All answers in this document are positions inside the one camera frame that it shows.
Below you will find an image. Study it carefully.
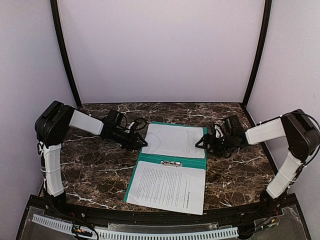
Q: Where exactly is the green plastic folder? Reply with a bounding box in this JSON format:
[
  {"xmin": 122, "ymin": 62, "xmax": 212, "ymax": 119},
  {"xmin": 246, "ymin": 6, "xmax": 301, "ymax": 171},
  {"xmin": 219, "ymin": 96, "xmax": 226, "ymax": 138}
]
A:
[{"xmin": 123, "ymin": 121, "xmax": 209, "ymax": 205}]

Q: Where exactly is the white paper sheet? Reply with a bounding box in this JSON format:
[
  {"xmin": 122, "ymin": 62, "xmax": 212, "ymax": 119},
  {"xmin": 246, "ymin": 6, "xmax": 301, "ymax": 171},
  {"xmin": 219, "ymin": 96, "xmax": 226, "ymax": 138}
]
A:
[{"xmin": 141, "ymin": 123, "xmax": 206, "ymax": 159}]

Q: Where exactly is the printed paper sheet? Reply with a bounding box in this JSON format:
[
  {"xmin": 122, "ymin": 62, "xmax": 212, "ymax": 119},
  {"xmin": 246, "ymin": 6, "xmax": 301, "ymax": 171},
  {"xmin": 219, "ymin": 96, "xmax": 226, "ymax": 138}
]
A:
[{"xmin": 124, "ymin": 160, "xmax": 206, "ymax": 216}]

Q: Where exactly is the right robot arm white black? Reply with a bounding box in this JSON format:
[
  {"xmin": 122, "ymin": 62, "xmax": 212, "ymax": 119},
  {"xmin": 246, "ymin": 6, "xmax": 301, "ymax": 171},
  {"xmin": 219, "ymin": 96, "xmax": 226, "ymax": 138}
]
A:
[{"xmin": 195, "ymin": 108, "xmax": 320, "ymax": 200}]

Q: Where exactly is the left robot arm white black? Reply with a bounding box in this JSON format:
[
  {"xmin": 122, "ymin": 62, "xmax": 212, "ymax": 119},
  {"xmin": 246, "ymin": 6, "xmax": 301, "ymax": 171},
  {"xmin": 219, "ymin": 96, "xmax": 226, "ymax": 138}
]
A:
[{"xmin": 34, "ymin": 100, "xmax": 148, "ymax": 198}]

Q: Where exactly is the metal centre spring clip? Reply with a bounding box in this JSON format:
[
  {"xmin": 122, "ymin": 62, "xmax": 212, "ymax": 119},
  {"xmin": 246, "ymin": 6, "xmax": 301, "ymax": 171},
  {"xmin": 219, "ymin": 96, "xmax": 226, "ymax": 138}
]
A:
[{"xmin": 160, "ymin": 160, "xmax": 183, "ymax": 168}]

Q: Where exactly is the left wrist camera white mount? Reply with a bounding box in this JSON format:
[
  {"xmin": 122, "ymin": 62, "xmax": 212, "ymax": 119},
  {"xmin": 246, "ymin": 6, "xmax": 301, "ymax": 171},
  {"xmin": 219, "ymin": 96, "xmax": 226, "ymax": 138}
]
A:
[{"xmin": 106, "ymin": 109, "xmax": 137, "ymax": 133}]

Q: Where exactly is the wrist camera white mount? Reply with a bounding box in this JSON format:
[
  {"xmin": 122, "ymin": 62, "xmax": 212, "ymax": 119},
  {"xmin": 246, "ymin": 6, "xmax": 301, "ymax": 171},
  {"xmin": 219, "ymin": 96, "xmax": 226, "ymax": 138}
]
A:
[
  {"xmin": 209, "ymin": 115, "xmax": 245, "ymax": 140},
  {"xmin": 106, "ymin": 109, "xmax": 137, "ymax": 133}
]

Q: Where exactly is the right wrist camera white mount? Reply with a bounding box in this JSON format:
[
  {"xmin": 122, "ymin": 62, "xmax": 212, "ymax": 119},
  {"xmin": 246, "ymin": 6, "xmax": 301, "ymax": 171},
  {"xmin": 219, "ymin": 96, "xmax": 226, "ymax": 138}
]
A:
[{"xmin": 209, "ymin": 115, "xmax": 245, "ymax": 140}]

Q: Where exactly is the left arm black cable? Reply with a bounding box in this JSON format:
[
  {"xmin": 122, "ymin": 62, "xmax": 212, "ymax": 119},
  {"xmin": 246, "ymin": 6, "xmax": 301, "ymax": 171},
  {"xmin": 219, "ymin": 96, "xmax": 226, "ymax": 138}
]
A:
[{"xmin": 103, "ymin": 117, "xmax": 148, "ymax": 150}]

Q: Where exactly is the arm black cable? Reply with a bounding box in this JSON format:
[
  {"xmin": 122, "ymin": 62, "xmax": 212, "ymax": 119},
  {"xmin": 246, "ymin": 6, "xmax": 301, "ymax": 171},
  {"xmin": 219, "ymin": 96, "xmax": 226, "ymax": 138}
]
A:
[
  {"xmin": 103, "ymin": 117, "xmax": 148, "ymax": 150},
  {"xmin": 294, "ymin": 111, "xmax": 320, "ymax": 176}
]

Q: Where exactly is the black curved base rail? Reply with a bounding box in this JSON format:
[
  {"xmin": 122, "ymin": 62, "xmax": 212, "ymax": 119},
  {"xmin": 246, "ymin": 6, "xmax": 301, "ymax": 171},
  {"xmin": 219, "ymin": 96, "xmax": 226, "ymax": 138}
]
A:
[{"xmin": 25, "ymin": 194, "xmax": 297, "ymax": 228}]

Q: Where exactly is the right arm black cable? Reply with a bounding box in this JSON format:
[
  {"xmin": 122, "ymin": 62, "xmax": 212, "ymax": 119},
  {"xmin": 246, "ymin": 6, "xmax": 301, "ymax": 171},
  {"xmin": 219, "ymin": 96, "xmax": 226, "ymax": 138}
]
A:
[{"xmin": 294, "ymin": 111, "xmax": 320, "ymax": 176}]

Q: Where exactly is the white slotted cable duct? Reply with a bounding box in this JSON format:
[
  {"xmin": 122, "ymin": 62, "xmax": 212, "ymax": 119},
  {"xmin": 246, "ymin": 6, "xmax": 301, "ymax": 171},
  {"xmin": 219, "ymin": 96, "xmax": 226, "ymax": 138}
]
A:
[{"xmin": 31, "ymin": 214, "xmax": 239, "ymax": 240}]

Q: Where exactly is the right black frame post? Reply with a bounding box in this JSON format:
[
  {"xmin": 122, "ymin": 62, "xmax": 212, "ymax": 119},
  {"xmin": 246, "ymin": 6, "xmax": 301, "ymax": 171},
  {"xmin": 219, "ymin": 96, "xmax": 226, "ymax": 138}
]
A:
[{"xmin": 242, "ymin": 0, "xmax": 273, "ymax": 108}]

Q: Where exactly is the black frame post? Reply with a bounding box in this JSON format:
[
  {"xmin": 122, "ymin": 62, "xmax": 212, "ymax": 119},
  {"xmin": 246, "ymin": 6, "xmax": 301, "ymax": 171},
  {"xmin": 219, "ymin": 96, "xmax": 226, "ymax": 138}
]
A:
[
  {"xmin": 242, "ymin": 0, "xmax": 273, "ymax": 108},
  {"xmin": 50, "ymin": 0, "xmax": 82, "ymax": 109}
]

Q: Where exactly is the left black frame post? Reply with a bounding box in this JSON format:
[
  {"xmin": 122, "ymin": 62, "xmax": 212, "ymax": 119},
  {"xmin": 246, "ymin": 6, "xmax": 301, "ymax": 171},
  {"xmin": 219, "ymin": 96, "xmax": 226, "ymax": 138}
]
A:
[{"xmin": 50, "ymin": 0, "xmax": 82, "ymax": 109}]

